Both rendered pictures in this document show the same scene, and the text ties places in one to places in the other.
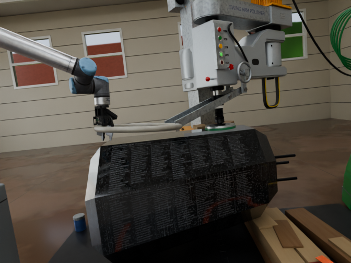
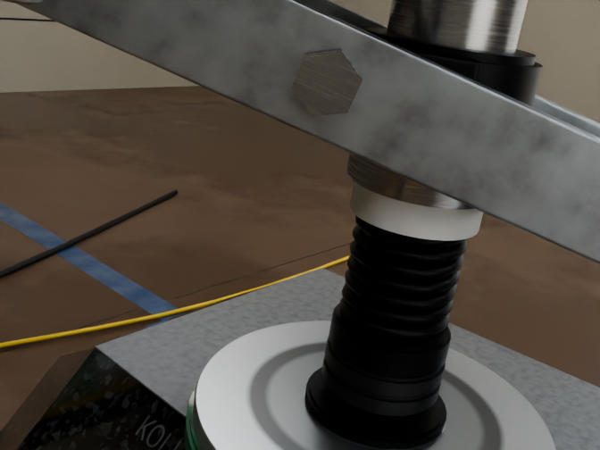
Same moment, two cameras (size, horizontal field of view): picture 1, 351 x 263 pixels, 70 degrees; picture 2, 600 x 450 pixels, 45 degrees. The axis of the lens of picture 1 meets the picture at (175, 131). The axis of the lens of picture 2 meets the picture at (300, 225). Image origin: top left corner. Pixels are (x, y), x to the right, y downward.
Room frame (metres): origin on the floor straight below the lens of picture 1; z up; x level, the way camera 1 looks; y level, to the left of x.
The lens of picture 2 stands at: (2.13, -0.14, 1.11)
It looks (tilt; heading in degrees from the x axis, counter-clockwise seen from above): 20 degrees down; 218
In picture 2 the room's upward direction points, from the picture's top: 9 degrees clockwise
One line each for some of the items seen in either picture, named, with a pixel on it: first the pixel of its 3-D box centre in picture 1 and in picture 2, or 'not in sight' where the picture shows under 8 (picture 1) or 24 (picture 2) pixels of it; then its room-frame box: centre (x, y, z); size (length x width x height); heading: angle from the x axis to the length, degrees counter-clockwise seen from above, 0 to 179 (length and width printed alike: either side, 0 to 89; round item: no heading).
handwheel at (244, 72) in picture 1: (240, 73); not in sight; (1.77, -0.49, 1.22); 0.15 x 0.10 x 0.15; 126
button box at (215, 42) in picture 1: (218, 46); not in sight; (1.66, -0.33, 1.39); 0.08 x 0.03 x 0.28; 126
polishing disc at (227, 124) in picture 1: (220, 125); (372, 414); (1.79, -0.32, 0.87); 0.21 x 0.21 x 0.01
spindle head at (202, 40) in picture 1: (222, 58); not in sight; (1.84, -0.39, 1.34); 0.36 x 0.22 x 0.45; 126
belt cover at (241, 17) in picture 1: (243, 19); not in sight; (2.00, -0.61, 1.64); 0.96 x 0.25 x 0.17; 126
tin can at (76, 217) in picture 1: (79, 222); not in sight; (2.14, 0.95, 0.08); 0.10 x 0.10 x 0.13
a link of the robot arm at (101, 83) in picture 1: (100, 86); not in sight; (1.49, 0.41, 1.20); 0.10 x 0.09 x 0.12; 127
